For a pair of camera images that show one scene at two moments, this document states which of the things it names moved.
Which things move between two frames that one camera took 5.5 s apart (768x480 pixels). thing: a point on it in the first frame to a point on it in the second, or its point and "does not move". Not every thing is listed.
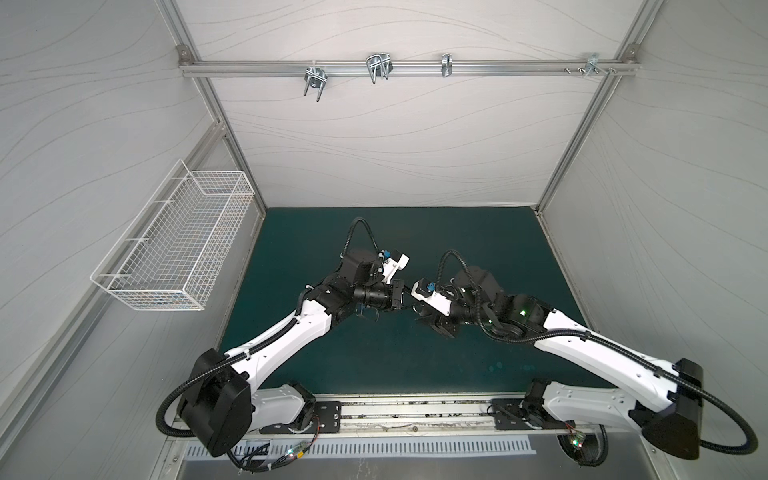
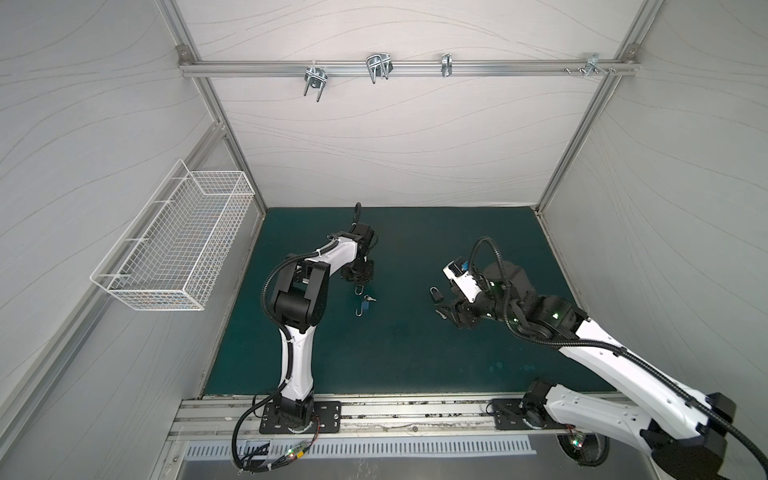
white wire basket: x=168 y=258 does not move
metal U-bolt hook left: x=315 y=77 does not move
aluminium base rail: x=418 y=417 does not move
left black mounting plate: x=327 y=419 does not move
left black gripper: x=397 y=290 to x=365 y=277
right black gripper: x=437 y=318 to x=466 y=306
